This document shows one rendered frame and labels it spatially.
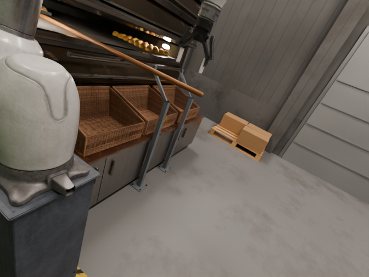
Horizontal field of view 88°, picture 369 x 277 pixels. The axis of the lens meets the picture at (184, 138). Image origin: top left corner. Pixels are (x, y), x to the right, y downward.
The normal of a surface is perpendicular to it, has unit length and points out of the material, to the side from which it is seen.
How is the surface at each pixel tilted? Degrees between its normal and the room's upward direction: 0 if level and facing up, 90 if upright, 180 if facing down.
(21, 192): 15
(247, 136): 90
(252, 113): 90
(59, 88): 64
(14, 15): 87
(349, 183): 90
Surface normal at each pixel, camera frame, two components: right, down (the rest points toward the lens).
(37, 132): 0.50, 0.49
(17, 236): 0.83, 0.48
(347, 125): -0.44, 0.25
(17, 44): 0.87, -0.11
